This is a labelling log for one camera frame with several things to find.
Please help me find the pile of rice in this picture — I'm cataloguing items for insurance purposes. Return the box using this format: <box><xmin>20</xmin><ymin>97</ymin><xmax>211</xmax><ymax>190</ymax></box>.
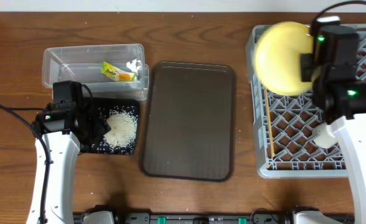
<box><xmin>96</xmin><ymin>106</ymin><xmax>139</xmax><ymax>155</ymax></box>

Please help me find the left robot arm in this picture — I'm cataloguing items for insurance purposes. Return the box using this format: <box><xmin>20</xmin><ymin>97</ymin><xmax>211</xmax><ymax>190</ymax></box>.
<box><xmin>27</xmin><ymin>81</ymin><xmax>111</xmax><ymax>223</ymax></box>

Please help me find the dark brown serving tray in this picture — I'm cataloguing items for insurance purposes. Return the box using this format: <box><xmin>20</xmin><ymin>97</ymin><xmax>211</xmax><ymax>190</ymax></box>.
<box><xmin>140</xmin><ymin>62</ymin><xmax>236</xmax><ymax>182</ymax></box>

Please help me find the small white green cup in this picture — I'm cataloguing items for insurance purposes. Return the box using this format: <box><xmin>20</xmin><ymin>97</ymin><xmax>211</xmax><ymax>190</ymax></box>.
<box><xmin>312</xmin><ymin>123</ymin><xmax>337</xmax><ymax>149</ymax></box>

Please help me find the green snack wrapper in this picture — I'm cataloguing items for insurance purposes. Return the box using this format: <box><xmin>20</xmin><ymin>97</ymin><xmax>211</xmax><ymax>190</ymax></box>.
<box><xmin>101</xmin><ymin>62</ymin><xmax>136</xmax><ymax>82</ymax></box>

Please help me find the wooden chopstick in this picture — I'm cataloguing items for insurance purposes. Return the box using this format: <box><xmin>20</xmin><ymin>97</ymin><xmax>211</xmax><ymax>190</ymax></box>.
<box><xmin>264</xmin><ymin>88</ymin><xmax>275</xmax><ymax>158</ymax></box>

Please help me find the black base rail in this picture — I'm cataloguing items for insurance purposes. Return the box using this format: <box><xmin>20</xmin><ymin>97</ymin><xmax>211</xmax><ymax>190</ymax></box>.
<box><xmin>72</xmin><ymin>205</ymin><xmax>357</xmax><ymax>224</ymax></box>

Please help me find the clear plastic bin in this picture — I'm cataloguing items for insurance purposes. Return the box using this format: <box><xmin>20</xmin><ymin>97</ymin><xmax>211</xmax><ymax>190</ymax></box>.
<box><xmin>42</xmin><ymin>44</ymin><xmax>149</xmax><ymax>101</ymax></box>

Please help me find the white tissue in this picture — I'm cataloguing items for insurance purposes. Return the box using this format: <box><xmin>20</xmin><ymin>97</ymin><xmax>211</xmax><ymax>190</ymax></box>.
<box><xmin>126</xmin><ymin>58</ymin><xmax>142</xmax><ymax>73</ymax></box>

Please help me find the grey plastic dishwasher rack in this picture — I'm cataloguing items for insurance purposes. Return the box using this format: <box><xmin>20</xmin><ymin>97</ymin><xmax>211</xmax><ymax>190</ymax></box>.
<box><xmin>245</xmin><ymin>24</ymin><xmax>366</xmax><ymax>179</ymax></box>

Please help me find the black plastic tray bin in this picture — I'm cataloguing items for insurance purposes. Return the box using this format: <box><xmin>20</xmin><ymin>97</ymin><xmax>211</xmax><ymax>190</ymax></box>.
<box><xmin>81</xmin><ymin>98</ymin><xmax>140</xmax><ymax>154</ymax></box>

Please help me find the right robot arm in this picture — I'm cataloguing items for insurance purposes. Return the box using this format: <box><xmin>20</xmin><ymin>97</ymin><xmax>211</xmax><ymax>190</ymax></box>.
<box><xmin>300</xmin><ymin>22</ymin><xmax>366</xmax><ymax>223</ymax></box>

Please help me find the yellow round plate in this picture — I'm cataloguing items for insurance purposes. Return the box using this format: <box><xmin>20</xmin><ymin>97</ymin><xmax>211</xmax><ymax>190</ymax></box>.
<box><xmin>252</xmin><ymin>22</ymin><xmax>321</xmax><ymax>96</ymax></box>

